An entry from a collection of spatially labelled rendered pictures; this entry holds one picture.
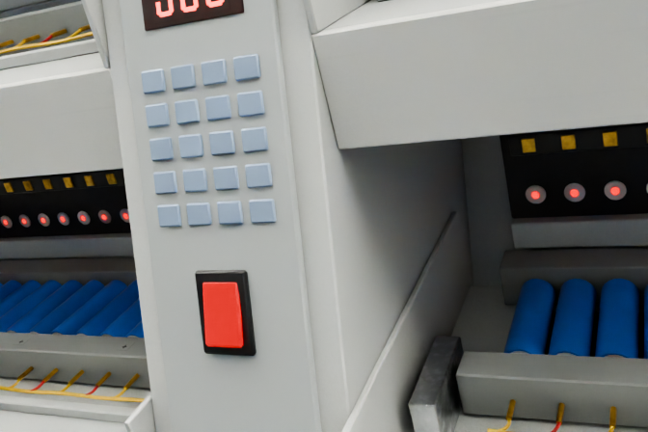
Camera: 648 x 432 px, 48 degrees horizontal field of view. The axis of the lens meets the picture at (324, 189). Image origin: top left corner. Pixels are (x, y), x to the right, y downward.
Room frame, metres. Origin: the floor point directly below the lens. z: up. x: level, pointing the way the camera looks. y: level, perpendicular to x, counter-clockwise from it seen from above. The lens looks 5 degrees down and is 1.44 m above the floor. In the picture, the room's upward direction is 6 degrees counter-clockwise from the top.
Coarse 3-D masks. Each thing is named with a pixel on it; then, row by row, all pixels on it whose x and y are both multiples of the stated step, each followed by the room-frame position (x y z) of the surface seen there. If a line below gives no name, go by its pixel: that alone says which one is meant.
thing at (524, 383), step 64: (640, 128) 0.36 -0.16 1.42; (512, 192) 0.40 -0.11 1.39; (576, 192) 0.39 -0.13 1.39; (640, 192) 0.38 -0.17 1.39; (448, 256) 0.39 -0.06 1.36; (512, 256) 0.40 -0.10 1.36; (576, 256) 0.38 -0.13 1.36; (640, 256) 0.37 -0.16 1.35; (448, 320) 0.38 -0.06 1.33; (512, 320) 0.36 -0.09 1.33; (576, 320) 0.34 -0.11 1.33; (640, 320) 0.35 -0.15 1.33; (384, 384) 0.29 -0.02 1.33; (448, 384) 0.31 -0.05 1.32; (512, 384) 0.30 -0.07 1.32; (576, 384) 0.29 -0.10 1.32; (640, 384) 0.28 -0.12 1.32
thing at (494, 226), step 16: (464, 144) 0.44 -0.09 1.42; (480, 144) 0.44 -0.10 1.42; (496, 144) 0.44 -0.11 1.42; (464, 160) 0.44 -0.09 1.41; (480, 160) 0.44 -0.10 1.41; (496, 160) 0.44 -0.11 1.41; (480, 176) 0.44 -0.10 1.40; (496, 176) 0.44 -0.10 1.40; (480, 192) 0.44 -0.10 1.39; (496, 192) 0.44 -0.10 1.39; (480, 208) 0.44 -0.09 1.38; (496, 208) 0.44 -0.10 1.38; (480, 224) 0.44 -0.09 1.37; (496, 224) 0.44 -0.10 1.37; (480, 240) 0.44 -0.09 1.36; (496, 240) 0.44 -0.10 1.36; (512, 240) 0.43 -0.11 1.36; (96, 256) 0.58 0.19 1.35; (112, 256) 0.57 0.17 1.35; (128, 256) 0.56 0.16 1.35; (480, 256) 0.44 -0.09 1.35; (496, 256) 0.44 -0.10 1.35; (480, 272) 0.44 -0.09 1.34; (496, 272) 0.44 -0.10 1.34
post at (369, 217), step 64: (128, 128) 0.30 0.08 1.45; (320, 128) 0.26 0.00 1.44; (128, 192) 0.30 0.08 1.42; (320, 192) 0.27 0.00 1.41; (384, 192) 0.32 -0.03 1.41; (448, 192) 0.41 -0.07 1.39; (320, 256) 0.27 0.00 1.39; (384, 256) 0.31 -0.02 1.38; (320, 320) 0.27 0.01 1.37; (384, 320) 0.30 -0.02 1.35; (320, 384) 0.27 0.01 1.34
